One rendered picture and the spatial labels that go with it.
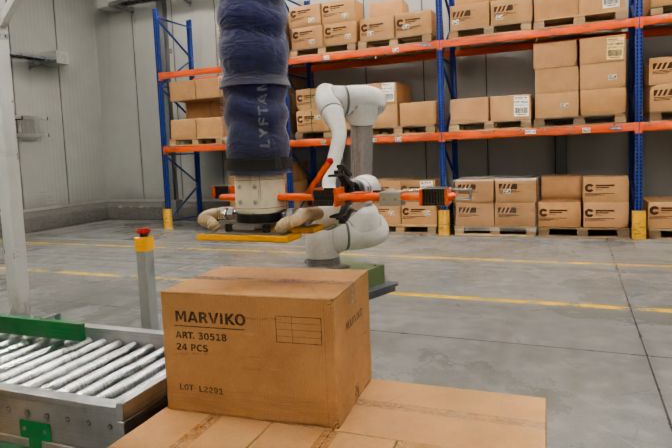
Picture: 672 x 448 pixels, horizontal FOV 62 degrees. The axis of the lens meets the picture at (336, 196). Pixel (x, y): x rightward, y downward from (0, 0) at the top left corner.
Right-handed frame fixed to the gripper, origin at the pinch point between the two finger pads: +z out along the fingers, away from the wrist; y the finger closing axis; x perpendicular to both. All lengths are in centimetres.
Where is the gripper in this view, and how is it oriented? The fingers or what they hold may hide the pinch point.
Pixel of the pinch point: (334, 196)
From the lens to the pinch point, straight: 181.4
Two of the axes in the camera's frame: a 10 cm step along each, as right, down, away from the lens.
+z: -3.6, 0.9, -9.3
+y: 0.4, 10.0, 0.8
